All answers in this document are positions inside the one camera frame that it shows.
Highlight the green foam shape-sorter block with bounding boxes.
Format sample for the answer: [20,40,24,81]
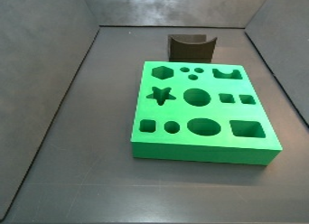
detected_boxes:
[129,61,282,165]

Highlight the dark curved foam block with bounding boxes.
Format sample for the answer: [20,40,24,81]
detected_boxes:
[167,34,216,63]

